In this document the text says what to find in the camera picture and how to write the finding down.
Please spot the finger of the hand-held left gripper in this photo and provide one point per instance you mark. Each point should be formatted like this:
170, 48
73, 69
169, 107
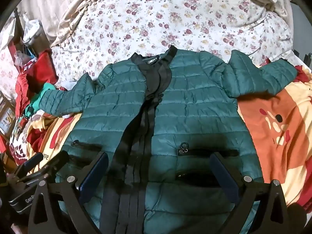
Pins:
31, 162
58, 159

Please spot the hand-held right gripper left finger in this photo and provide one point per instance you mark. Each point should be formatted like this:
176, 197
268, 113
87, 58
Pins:
93, 175

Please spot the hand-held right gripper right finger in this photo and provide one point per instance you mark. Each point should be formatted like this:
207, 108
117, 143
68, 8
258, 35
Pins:
225, 178

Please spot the dark green puffer jacket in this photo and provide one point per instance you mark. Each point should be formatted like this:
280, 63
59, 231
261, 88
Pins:
195, 102

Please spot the teal green cloth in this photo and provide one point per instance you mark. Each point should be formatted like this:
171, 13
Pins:
41, 97

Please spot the orange cartoon blanket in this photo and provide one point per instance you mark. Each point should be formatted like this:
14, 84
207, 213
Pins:
268, 126

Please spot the pink floral cloth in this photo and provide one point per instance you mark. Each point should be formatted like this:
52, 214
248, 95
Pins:
7, 73

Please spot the red cloth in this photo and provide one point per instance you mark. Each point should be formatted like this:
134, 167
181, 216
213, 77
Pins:
41, 65

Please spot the white plastic bag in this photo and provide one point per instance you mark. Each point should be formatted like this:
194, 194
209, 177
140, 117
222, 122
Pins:
30, 28

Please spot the beige ruffled fabric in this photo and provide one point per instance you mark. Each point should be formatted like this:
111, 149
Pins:
70, 22

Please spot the beige curtain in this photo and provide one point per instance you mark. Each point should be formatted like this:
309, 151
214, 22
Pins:
48, 2

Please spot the floral quilt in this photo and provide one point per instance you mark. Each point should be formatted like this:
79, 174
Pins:
170, 17

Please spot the dark wooden post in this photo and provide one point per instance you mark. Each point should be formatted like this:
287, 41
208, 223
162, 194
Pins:
15, 29

